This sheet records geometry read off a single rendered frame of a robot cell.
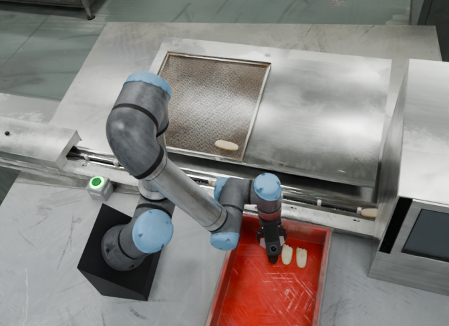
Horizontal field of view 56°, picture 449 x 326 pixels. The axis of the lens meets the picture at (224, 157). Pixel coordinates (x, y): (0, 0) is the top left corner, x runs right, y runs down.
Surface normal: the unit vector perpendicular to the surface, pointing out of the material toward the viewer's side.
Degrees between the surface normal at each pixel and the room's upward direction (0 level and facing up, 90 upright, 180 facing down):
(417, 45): 0
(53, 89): 0
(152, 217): 45
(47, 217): 0
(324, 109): 10
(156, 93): 53
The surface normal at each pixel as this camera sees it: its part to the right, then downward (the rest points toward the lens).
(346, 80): -0.16, -0.47
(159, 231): 0.58, -0.30
